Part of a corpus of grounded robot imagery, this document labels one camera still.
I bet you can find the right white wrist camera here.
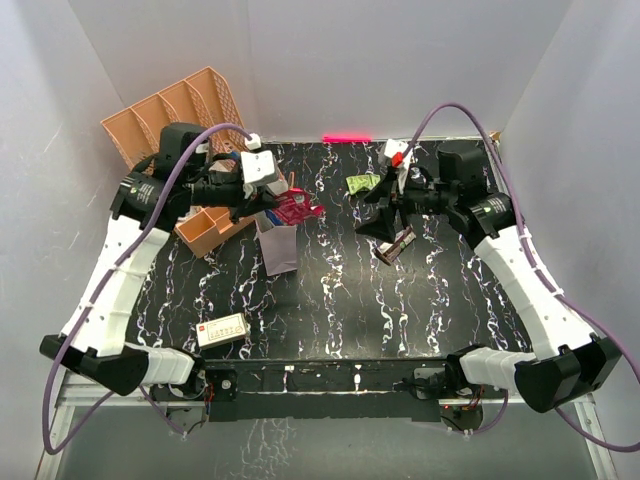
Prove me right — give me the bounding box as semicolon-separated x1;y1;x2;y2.
378;139;414;189

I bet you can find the white red card box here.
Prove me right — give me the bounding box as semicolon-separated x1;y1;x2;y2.
195;313;250;349

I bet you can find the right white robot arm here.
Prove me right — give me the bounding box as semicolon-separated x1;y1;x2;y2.
356;139;621;413

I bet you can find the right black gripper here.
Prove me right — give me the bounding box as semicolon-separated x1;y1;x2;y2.
355;170;456;243

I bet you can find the green candy wrapper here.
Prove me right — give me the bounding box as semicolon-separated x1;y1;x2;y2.
346;173;380;195

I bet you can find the lilac paper bag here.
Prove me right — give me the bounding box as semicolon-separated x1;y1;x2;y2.
254;172;299;277

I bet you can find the black front mounting rail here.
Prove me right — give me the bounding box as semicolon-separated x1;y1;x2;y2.
151;358;478;422

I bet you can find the pink plastic file organizer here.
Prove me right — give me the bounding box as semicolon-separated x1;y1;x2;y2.
102;67;256;261

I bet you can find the red candy pouch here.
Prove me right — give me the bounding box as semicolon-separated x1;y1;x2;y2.
272;188;325;226

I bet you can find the brown chocolate bar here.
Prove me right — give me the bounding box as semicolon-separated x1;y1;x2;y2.
374;226;416;265

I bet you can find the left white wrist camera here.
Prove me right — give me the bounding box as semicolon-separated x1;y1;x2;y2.
240;133;279;199

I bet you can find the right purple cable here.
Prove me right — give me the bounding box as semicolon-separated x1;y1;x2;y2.
404;103;640;453

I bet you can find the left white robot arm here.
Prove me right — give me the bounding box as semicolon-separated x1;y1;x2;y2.
39;122;277;399

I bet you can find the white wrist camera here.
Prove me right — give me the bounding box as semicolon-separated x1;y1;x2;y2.
378;139;414;189
240;133;279;199

